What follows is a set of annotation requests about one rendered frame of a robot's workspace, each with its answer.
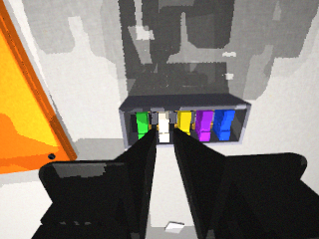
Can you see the green fuse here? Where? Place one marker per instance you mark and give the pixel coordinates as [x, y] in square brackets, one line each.
[143, 123]

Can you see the yellow fuse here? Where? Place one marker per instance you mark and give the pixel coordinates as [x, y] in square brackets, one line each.
[183, 120]

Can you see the white fuse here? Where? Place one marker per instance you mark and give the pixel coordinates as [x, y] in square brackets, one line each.
[163, 126]

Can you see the grey fuse block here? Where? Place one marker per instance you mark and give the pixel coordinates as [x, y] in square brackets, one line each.
[216, 119]

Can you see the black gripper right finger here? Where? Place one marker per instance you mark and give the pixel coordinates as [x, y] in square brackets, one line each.
[207, 174]

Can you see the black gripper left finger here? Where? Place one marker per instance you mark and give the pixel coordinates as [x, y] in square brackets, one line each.
[129, 177]

